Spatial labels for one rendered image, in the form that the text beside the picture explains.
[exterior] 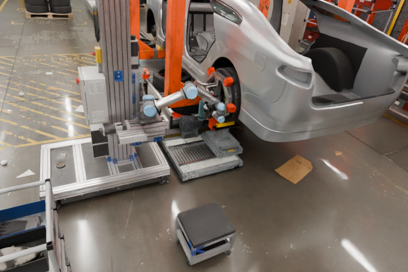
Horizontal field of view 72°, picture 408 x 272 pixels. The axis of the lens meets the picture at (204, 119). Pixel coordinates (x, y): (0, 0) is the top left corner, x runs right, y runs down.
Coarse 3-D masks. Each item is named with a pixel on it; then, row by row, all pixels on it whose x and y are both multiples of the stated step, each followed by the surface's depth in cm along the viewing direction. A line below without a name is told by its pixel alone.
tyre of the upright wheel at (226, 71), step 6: (222, 72) 326; (228, 72) 317; (234, 72) 319; (234, 78) 312; (234, 84) 309; (210, 90) 360; (234, 90) 309; (240, 90) 311; (234, 96) 310; (240, 96) 311; (234, 102) 312; (240, 102) 312; (234, 114) 319; (228, 120) 330; (234, 120) 336
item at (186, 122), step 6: (192, 114) 376; (198, 114) 378; (180, 120) 371; (186, 120) 365; (192, 120) 371; (198, 120) 376; (204, 120) 379; (180, 126) 374; (186, 126) 366; (192, 126) 373; (198, 126) 379; (186, 132) 393; (192, 132) 398
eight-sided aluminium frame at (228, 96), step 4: (212, 72) 329; (216, 72) 328; (208, 76) 341; (212, 76) 334; (216, 76) 324; (220, 76) 317; (224, 76) 318; (208, 80) 344; (220, 80) 315; (224, 88) 311; (228, 88) 312; (228, 92) 313; (228, 96) 309; (228, 100) 315; (224, 112) 318; (228, 112) 319; (224, 116) 329
